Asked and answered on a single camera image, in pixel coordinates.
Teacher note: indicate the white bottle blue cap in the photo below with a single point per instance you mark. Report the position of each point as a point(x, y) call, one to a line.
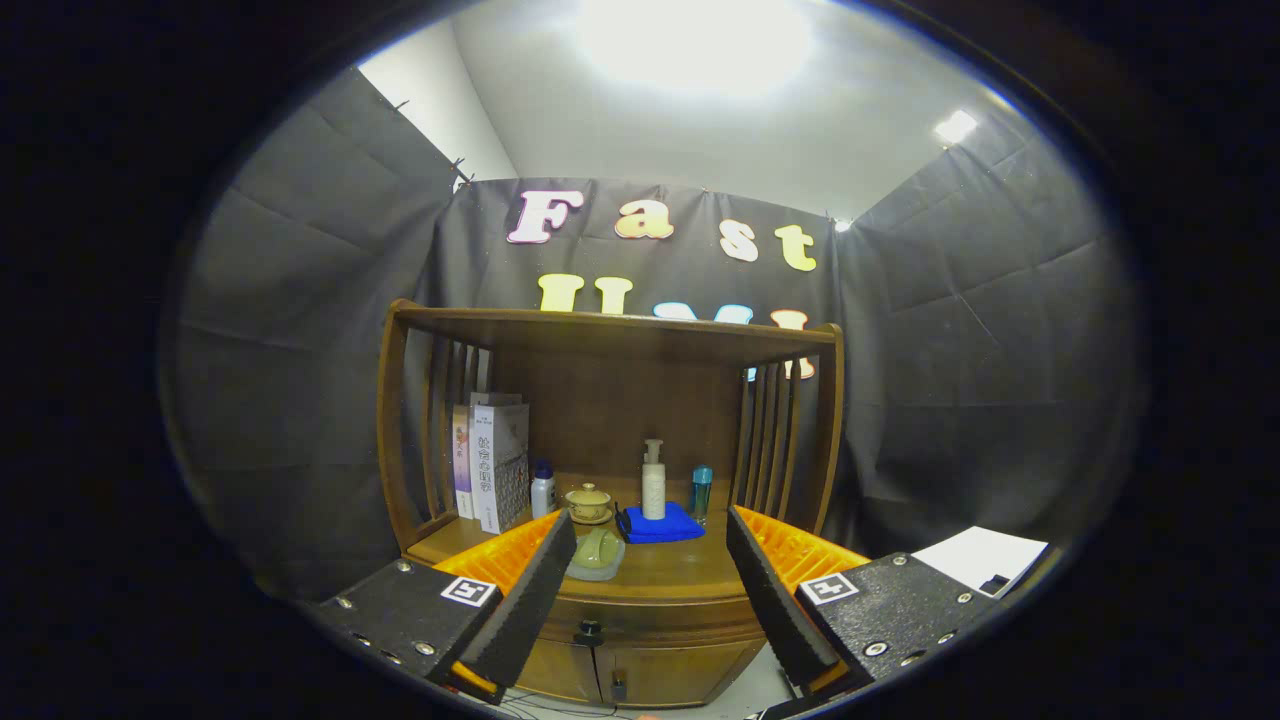
point(543, 495)

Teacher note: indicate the large ceiling light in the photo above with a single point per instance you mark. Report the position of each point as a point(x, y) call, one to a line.
point(690, 40)

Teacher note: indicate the thick white patterned book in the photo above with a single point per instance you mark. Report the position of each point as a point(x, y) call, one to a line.
point(505, 460)

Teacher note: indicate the small ceiling light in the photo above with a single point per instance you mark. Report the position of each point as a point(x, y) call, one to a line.
point(955, 126)

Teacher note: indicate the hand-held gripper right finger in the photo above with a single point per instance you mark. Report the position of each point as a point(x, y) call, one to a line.
point(775, 600)

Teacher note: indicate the white pump bottle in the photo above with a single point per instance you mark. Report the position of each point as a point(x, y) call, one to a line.
point(654, 490)

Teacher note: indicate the purple spine book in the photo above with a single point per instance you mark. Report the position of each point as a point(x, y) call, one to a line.
point(462, 460)

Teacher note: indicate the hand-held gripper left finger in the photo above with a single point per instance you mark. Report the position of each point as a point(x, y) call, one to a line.
point(530, 600)

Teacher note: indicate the blue translucent bottle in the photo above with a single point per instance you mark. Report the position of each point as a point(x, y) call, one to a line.
point(702, 495)

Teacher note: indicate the yellow lidded teacup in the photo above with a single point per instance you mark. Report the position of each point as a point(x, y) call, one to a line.
point(589, 503)

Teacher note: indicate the blue folded cloth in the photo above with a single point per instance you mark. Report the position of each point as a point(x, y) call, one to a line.
point(680, 527)

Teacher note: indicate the wooden countertop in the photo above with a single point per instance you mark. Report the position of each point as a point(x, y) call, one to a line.
point(680, 570)

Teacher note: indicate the brown wooden cabinet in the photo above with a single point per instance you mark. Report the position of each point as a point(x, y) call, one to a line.
point(620, 400)

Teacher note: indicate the brown wooden drawer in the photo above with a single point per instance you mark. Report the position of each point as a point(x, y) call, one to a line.
point(680, 625)

